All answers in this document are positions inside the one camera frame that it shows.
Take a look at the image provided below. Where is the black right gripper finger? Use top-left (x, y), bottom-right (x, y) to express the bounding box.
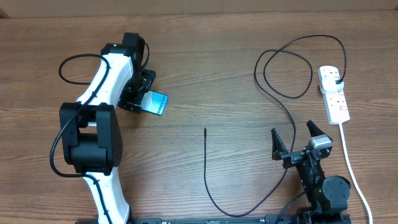
top-left (271, 128), bottom-right (288, 161)
top-left (307, 120), bottom-right (325, 137)

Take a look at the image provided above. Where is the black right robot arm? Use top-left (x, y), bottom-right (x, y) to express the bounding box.
top-left (264, 120), bottom-right (351, 224)

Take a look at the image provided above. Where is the white USB charger plug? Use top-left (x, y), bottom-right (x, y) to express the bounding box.
top-left (320, 75), bottom-right (345, 94)

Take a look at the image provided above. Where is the white power strip cord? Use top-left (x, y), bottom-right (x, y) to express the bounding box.
top-left (338, 123), bottom-right (374, 224)

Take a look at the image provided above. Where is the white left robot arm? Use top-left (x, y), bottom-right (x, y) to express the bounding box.
top-left (50, 32), bottom-right (156, 223)

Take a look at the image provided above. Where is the Galaxy smartphone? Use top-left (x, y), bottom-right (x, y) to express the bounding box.
top-left (141, 91), bottom-right (169, 116)

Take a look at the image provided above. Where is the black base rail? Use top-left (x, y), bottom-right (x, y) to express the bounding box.
top-left (74, 214), bottom-right (352, 224)

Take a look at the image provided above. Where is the white power strip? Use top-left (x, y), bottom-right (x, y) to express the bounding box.
top-left (318, 65), bottom-right (350, 125)

